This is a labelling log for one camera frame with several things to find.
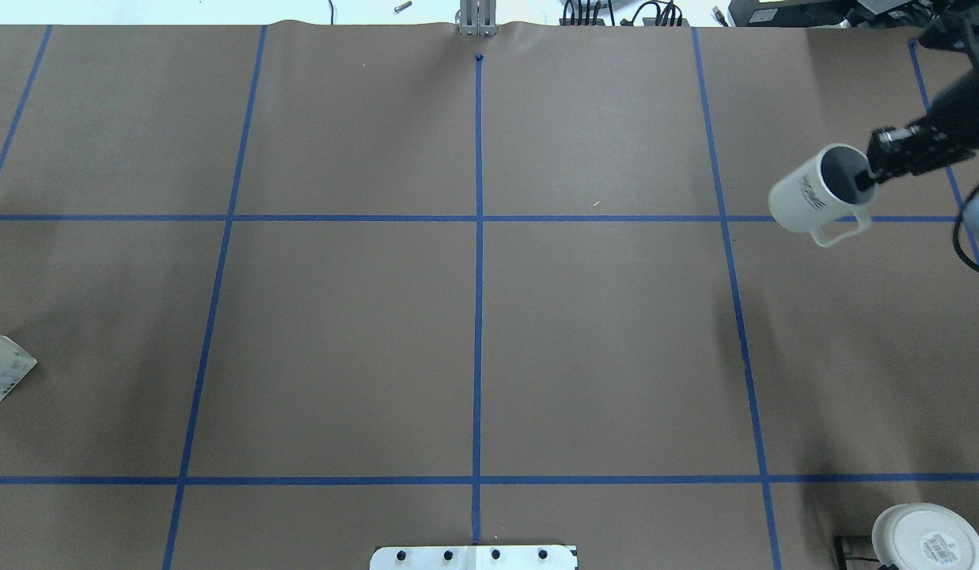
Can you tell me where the white camera mast post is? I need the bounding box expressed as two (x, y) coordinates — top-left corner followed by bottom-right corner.
(369, 545), (579, 569)

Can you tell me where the white mug lower on rack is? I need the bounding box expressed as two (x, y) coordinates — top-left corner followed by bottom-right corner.
(871, 503), (979, 569)

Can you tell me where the black wire mug rack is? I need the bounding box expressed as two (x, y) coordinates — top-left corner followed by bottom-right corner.
(832, 535), (884, 570)

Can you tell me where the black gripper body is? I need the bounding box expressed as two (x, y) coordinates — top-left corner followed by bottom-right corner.
(867, 71), (979, 184)

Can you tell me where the blue white milk carton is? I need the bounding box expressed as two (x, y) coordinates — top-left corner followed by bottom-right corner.
(0, 333), (38, 403)

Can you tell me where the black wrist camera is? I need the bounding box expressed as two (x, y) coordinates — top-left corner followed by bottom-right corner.
(917, 1), (979, 60)

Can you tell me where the white mug with handle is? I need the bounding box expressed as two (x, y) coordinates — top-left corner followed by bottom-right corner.
(768, 144), (878, 249)

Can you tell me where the aluminium frame post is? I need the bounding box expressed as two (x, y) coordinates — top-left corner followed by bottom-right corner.
(456, 0), (499, 37)

